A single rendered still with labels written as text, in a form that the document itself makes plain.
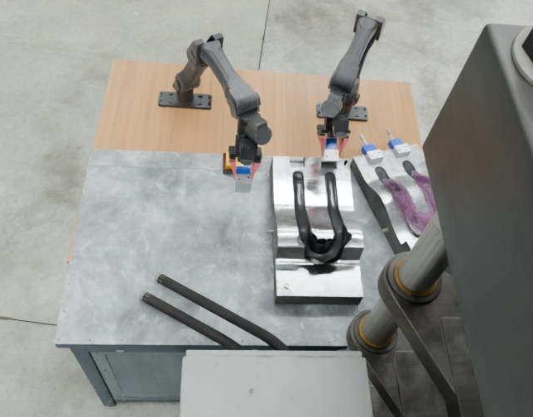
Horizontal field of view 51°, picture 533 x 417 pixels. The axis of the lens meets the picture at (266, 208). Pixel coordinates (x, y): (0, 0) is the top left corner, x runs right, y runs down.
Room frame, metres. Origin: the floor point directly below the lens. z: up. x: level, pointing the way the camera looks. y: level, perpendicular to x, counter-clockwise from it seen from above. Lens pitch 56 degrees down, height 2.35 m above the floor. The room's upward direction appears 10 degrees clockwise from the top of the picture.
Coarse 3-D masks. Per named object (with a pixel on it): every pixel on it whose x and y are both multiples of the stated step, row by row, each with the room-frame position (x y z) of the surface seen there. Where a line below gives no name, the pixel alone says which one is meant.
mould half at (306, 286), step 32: (288, 160) 1.18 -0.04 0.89; (320, 160) 1.20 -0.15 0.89; (288, 192) 1.05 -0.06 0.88; (320, 192) 1.07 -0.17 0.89; (288, 224) 0.90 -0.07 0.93; (320, 224) 0.92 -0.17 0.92; (352, 224) 0.95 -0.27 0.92; (288, 256) 0.82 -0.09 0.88; (352, 256) 0.85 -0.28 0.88; (288, 288) 0.72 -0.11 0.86; (320, 288) 0.74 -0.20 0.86; (352, 288) 0.76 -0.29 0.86
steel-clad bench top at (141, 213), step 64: (128, 192) 1.00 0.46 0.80; (192, 192) 1.04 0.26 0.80; (256, 192) 1.09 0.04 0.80; (128, 256) 0.76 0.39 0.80; (192, 256) 0.80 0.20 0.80; (256, 256) 0.84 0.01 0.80; (384, 256) 0.92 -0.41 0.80; (64, 320) 0.53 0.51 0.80; (128, 320) 0.56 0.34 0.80; (256, 320) 0.63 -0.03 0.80; (320, 320) 0.67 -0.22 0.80
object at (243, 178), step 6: (240, 168) 1.07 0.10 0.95; (246, 168) 1.07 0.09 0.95; (240, 174) 1.03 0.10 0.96; (246, 174) 1.04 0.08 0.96; (240, 180) 1.01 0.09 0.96; (246, 180) 1.01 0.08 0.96; (240, 186) 1.00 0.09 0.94; (246, 186) 1.01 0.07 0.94; (240, 192) 1.00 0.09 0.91; (246, 192) 1.01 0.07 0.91
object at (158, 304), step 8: (144, 296) 0.63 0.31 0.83; (152, 296) 0.63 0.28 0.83; (152, 304) 0.61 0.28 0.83; (160, 304) 0.61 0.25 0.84; (168, 304) 0.61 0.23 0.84; (168, 312) 0.59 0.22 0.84; (176, 312) 0.59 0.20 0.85; (184, 312) 0.60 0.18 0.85; (184, 320) 0.57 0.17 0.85; (192, 320) 0.57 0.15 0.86; (192, 328) 0.56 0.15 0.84; (200, 328) 0.55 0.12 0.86; (208, 328) 0.55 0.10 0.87; (208, 336) 0.54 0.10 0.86; (216, 336) 0.54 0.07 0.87
